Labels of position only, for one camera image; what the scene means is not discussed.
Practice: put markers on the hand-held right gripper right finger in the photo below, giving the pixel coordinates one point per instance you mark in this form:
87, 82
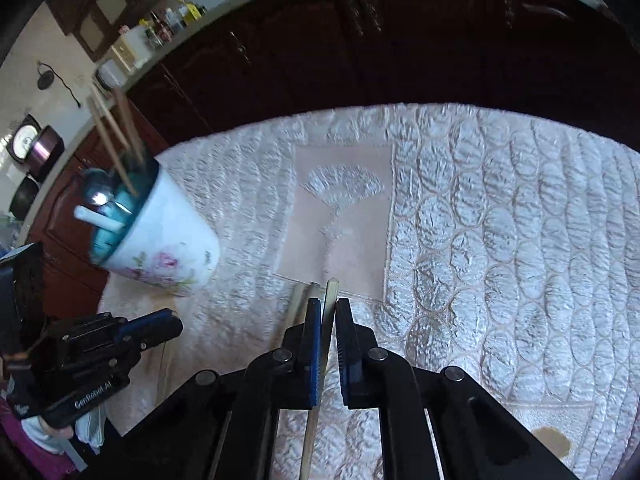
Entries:
342, 350

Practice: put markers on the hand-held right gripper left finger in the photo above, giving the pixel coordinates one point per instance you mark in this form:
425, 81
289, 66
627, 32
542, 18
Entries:
314, 350

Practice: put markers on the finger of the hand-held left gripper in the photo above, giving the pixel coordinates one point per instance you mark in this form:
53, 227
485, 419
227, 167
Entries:
165, 334
150, 319

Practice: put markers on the white floral cup teal inside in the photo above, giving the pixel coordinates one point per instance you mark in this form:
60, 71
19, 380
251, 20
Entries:
170, 240

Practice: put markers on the white plastic spoon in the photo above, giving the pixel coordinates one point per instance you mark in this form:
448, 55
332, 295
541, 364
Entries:
97, 217

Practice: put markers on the metal spoon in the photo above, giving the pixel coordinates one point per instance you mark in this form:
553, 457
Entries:
100, 192

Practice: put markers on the white cloth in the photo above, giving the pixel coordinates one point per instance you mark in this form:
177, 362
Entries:
92, 427

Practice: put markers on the purple clothing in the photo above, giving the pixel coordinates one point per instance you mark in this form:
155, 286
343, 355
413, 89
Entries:
30, 460

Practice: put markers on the black pan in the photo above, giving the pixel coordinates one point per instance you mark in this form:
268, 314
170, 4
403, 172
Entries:
25, 200

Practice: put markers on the white quilted tablecloth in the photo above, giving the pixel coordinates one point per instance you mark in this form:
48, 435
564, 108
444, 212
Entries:
475, 235

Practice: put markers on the purple cooking pot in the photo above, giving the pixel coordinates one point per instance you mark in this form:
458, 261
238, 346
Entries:
45, 152

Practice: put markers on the white countertop appliance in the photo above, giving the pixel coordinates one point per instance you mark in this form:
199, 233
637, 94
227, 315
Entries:
111, 75

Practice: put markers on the small white drawer box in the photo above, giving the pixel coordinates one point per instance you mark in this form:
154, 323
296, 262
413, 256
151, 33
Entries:
129, 50

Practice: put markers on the row of condiment bottles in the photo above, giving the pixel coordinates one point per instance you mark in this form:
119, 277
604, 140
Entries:
170, 17

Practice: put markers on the dark brown base cabinets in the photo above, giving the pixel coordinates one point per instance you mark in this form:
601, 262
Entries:
400, 35

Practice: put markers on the brown wall cabinet glass doors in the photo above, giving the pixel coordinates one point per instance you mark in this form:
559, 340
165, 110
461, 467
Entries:
85, 5

